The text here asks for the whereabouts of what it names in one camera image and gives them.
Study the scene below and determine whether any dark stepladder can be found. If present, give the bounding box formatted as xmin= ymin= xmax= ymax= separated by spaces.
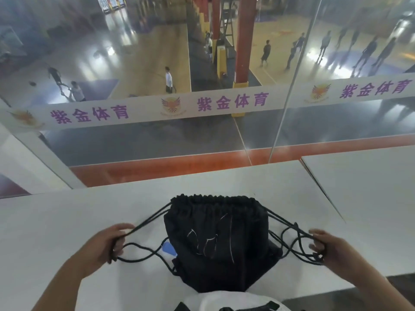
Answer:
xmin=219 ymin=1 xmax=235 ymax=47

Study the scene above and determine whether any yellow padded post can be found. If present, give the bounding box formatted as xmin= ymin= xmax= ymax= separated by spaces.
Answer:
xmin=216 ymin=45 xmax=228 ymax=79

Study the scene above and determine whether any person's left forearm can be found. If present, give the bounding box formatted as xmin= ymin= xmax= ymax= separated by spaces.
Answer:
xmin=31 ymin=256 xmax=89 ymax=311

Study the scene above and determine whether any short white purple-print banner strip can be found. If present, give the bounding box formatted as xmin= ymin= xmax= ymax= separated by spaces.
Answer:
xmin=290 ymin=73 xmax=415 ymax=109

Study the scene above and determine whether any yellow pillar base pad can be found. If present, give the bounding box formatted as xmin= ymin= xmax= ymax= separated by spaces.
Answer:
xmin=231 ymin=81 xmax=249 ymax=118

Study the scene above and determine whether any person's left hand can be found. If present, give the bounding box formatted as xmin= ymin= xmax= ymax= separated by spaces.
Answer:
xmin=73 ymin=223 xmax=135 ymax=279

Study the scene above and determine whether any narrow glass railing panel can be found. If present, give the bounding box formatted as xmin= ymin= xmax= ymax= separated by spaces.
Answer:
xmin=269 ymin=0 xmax=415 ymax=164

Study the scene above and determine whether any person's white shirt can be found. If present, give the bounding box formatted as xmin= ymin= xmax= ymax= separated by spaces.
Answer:
xmin=175 ymin=291 xmax=292 ymax=311

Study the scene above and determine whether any person's right forearm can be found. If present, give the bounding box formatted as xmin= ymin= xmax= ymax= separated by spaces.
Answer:
xmin=344 ymin=264 xmax=415 ymax=311

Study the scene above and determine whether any thin red pillar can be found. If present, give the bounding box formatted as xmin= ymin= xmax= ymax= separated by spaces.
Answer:
xmin=211 ymin=0 xmax=222 ymax=41

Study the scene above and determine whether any small blue tag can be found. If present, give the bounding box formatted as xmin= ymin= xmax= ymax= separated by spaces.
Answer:
xmin=161 ymin=241 xmax=178 ymax=257

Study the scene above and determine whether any black strap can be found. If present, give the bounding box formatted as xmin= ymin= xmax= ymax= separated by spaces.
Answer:
xmin=219 ymin=301 xmax=281 ymax=311

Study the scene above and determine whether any long white purple-print banner strip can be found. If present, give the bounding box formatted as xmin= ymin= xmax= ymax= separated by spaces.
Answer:
xmin=0 ymin=85 xmax=300 ymax=133

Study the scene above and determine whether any person's right hand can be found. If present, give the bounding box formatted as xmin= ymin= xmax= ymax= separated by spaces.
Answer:
xmin=308 ymin=228 xmax=367 ymax=284

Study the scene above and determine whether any wide glass railing panel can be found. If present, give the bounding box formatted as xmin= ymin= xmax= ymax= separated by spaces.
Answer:
xmin=0 ymin=0 xmax=323 ymax=189

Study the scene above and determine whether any black drawstring bag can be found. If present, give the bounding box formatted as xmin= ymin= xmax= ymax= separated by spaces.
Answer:
xmin=109 ymin=194 xmax=326 ymax=293

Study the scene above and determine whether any thick red pillar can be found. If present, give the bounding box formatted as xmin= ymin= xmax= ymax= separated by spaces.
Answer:
xmin=234 ymin=0 xmax=258 ymax=84

